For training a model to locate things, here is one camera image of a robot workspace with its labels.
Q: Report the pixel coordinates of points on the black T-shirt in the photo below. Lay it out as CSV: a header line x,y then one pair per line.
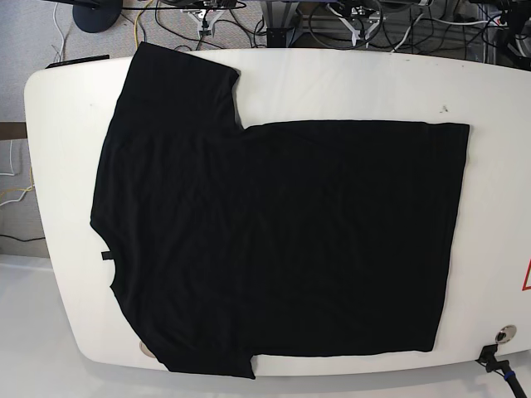
x,y
316,238

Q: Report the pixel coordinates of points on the silver table grommet left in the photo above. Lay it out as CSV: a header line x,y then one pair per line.
x,y
145,350

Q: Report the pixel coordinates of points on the silver table grommet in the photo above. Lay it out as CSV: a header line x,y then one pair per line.
x,y
145,350
505,334

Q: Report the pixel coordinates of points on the black round stand base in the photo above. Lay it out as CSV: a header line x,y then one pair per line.
x,y
96,16

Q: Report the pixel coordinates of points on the silver table grommet right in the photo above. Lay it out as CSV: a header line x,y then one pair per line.
x,y
505,334

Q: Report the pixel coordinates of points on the aluminium frame post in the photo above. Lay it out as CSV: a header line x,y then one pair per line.
x,y
279,18

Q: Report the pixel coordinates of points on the black clamp with cable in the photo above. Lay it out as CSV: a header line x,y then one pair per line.
x,y
487,359

